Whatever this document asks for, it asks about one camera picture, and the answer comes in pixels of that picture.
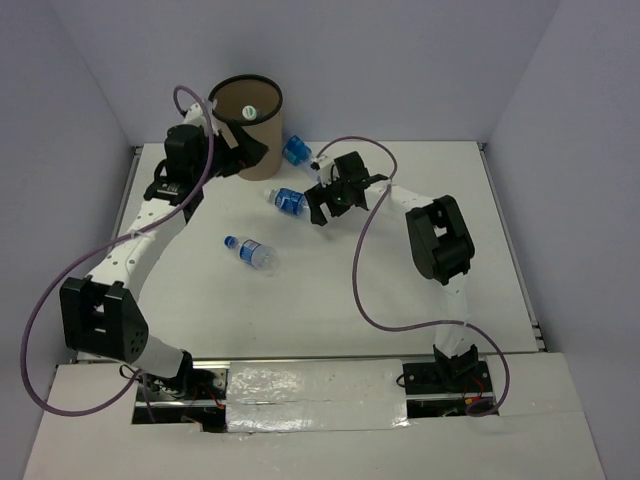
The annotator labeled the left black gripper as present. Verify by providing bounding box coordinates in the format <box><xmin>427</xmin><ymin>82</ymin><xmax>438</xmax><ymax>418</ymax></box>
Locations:
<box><xmin>191</xmin><ymin>118</ymin><xmax>267</xmax><ymax>184</ymax></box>

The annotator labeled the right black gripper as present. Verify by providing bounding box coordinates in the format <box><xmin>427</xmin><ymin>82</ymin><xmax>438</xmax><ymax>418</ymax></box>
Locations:
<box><xmin>306</xmin><ymin>174</ymin><xmax>353</xmax><ymax>226</ymax></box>

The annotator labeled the blue label bottle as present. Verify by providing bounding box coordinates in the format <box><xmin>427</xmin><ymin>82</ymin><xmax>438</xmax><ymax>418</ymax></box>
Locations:
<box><xmin>264</xmin><ymin>188</ymin><xmax>310</xmax><ymax>217</ymax></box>
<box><xmin>282</xmin><ymin>135</ymin><xmax>318</xmax><ymax>178</ymax></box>
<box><xmin>224</xmin><ymin>235</ymin><xmax>278</xmax><ymax>274</ymax></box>

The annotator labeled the green label clear bottle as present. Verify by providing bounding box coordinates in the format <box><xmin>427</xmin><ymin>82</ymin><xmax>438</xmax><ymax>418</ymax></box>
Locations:
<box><xmin>242</xmin><ymin>105</ymin><xmax>260</xmax><ymax>122</ymax></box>

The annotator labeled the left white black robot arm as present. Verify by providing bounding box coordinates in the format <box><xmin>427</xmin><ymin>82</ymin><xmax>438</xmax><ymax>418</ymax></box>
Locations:
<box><xmin>59</xmin><ymin>124</ymin><xmax>269</xmax><ymax>399</ymax></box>

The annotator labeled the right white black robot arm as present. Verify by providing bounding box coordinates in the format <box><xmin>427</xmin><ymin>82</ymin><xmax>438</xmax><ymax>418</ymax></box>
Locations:
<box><xmin>305</xmin><ymin>152</ymin><xmax>479</xmax><ymax>391</ymax></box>

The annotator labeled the blue label bottle by bin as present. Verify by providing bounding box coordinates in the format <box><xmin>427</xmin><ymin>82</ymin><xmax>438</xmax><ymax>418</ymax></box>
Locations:
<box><xmin>282</xmin><ymin>135</ymin><xmax>318</xmax><ymax>178</ymax></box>

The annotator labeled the brown cardboard cylinder bin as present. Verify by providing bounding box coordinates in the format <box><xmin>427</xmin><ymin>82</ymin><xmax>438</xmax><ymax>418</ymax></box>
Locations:
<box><xmin>208</xmin><ymin>74</ymin><xmax>283</xmax><ymax>181</ymax></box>

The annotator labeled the blue label bottle front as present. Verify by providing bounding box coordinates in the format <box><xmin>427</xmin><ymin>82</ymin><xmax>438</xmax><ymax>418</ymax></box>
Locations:
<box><xmin>224</xmin><ymin>235</ymin><xmax>278</xmax><ymax>274</ymax></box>

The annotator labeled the silver foil tape sheet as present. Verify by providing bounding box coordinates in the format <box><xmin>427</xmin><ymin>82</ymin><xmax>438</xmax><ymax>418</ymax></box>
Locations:
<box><xmin>225</xmin><ymin>359</ymin><xmax>409</xmax><ymax>433</ymax></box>

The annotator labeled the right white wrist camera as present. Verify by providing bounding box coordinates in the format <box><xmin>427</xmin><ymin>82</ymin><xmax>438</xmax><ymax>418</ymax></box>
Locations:
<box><xmin>310</xmin><ymin>155</ymin><xmax>335</xmax><ymax>186</ymax></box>

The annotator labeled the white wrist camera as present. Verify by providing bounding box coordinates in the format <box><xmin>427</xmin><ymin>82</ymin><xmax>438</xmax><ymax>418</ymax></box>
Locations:
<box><xmin>310</xmin><ymin>155</ymin><xmax>335</xmax><ymax>186</ymax></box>
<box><xmin>182</xmin><ymin>100</ymin><xmax>238</xmax><ymax>148</ymax></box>

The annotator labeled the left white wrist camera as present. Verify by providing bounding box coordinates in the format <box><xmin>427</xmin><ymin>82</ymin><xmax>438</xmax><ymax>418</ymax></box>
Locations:
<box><xmin>182</xmin><ymin>100</ymin><xmax>238</xmax><ymax>148</ymax></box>

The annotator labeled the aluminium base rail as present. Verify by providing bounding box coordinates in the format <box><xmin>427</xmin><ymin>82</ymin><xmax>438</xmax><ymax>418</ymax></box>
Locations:
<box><xmin>194</xmin><ymin>353</ymin><xmax>434</xmax><ymax>365</ymax></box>

